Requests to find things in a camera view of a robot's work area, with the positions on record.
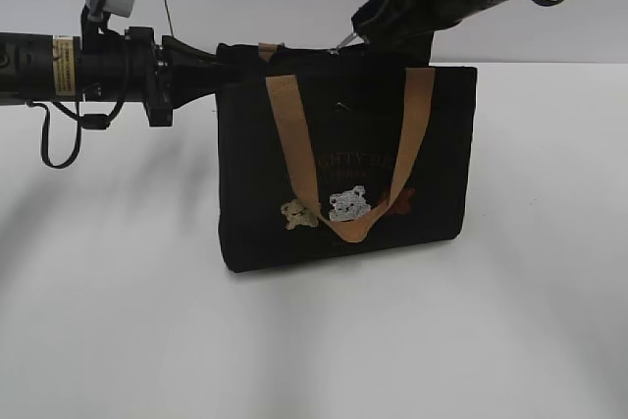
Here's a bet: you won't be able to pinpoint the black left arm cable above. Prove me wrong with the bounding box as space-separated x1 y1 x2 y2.
26 58 130 169

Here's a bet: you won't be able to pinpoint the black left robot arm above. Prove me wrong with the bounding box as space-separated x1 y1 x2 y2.
1 26 241 128

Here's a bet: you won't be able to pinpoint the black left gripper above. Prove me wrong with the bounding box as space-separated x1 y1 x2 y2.
77 26 231 128

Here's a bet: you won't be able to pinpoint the black tote bag tan handles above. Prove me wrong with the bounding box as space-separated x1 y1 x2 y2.
216 44 477 273

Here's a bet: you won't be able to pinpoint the silver metal zipper pull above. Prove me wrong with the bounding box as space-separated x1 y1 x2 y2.
327 31 370 55

